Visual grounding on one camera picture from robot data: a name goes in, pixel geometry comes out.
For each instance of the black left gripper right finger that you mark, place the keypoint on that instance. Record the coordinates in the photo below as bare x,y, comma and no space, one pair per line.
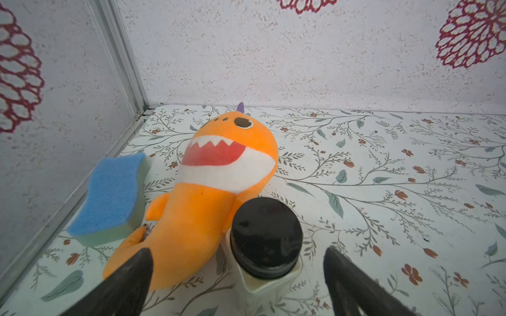
352,291

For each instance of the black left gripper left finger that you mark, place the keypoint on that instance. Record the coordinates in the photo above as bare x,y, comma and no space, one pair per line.
122,293

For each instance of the black capped square bottle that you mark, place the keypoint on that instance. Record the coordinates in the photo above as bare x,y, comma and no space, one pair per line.
263,250

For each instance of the blue green sponge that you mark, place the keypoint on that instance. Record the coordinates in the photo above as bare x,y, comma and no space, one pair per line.
115,201

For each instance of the orange shark plush toy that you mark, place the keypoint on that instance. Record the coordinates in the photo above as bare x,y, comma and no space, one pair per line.
228,162

